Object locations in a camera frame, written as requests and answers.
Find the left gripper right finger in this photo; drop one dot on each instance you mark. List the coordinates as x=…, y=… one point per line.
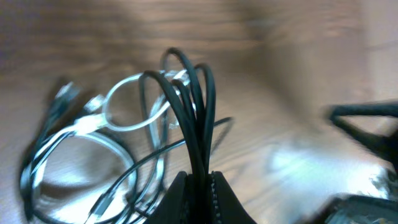
x=227, y=209

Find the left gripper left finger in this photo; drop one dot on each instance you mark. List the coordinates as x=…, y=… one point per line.
x=170, y=208

